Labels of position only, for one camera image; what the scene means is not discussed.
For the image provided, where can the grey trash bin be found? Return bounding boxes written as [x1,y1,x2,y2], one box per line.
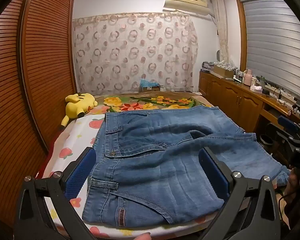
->
[261,134,275,147]

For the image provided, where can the open cardboard box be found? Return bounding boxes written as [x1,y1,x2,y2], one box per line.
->
[212,62,237,78]

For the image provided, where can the circle pattern sheer curtain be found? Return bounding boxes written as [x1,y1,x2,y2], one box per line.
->
[72,12,199,94]

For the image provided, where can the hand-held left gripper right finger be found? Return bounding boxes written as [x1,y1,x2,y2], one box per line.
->
[199,147,282,240]

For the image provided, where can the wall air conditioner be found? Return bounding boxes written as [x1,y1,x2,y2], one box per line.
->
[164,0,215,15]

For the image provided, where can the wooden sideboard cabinet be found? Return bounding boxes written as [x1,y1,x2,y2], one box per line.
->
[199,70,300,140]

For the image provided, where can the white power strip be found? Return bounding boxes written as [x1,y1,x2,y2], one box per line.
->
[264,82,295,98]

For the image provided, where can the blue denim pants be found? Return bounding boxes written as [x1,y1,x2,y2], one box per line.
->
[82,105,290,228]

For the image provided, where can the beige tied curtain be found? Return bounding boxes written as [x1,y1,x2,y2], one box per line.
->
[211,0,230,63]

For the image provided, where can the person's right hand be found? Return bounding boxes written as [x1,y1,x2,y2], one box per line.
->
[285,166,300,200]

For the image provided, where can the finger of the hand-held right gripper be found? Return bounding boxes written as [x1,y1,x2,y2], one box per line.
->
[277,116,300,140]

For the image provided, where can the pink thermos jug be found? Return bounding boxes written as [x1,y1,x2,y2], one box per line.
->
[242,69,254,87]

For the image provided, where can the small cardboard box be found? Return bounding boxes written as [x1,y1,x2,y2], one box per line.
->
[140,85,161,93]

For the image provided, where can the floral blanket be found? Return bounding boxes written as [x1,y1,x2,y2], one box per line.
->
[92,92,213,113]

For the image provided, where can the red patterned bedsheet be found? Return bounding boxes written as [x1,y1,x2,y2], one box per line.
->
[36,140,54,180]

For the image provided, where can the wooden louvred wardrobe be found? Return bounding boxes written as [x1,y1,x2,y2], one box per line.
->
[0,0,78,230]

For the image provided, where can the grey window blind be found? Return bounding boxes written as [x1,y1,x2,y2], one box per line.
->
[241,0,300,98]

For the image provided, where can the yellow plush toy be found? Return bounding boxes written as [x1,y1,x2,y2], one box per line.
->
[61,93,98,128]

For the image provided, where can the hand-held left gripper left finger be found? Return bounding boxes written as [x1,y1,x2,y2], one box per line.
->
[13,147,98,240]

